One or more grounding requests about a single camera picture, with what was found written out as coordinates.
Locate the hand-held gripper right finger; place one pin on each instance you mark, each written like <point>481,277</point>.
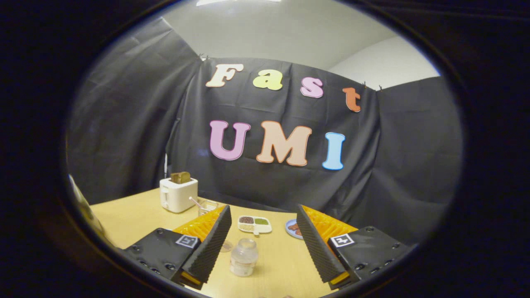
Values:
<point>315,244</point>

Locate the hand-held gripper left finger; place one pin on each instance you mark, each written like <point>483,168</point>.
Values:
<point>213,242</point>

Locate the round clear coaster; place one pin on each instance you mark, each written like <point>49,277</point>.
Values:
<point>226,247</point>

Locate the clear glass cup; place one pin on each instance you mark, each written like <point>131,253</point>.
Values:
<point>208,208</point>

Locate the brown food pieces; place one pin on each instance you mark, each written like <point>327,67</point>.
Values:
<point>295,228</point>

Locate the blue plate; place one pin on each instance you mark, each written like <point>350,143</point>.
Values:
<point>291,229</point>

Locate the pink straw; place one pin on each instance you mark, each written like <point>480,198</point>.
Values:
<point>195,202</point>

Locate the white divided snack dish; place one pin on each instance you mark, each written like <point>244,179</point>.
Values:
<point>254,224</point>

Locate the white toaster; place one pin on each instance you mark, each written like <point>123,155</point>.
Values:
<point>178,196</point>

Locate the brown toast slice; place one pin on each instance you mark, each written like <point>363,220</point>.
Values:
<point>181,177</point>

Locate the black backdrop cloth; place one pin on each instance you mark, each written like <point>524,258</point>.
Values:
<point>265,190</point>

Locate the wooden table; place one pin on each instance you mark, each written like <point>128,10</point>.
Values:
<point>132,215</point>

